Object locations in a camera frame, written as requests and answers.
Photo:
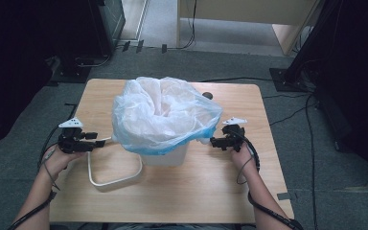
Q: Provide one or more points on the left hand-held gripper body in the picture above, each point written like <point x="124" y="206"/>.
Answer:
<point x="72" y="142"/>

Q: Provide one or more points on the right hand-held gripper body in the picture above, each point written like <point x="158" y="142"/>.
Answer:
<point x="234" y="139"/>

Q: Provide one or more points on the white trash bin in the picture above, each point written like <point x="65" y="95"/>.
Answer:
<point x="169" y="158"/>

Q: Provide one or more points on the translucent blue-edged trash bag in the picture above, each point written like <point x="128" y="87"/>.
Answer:
<point x="163" y="111"/>

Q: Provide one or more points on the person's left hand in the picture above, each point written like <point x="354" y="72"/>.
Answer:
<point x="60" y="161"/>

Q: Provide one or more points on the person's right hand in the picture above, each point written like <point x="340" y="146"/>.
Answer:
<point x="244" y="159"/>

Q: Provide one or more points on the black round table grommet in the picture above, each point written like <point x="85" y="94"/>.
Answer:
<point x="208" y="95"/>

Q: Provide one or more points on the black flat stand base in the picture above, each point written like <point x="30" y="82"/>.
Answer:
<point x="73" y="72"/>

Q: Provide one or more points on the black stand base with pole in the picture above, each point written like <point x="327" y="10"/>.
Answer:
<point x="287" y="78"/>

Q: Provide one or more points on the dark curtain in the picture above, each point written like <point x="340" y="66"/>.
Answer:
<point x="12" y="64"/>

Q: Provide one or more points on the black cabinet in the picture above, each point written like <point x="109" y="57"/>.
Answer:
<point x="105" y="25"/>

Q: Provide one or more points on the beige wooden desk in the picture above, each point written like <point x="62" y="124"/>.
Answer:
<point x="252" y="11"/>

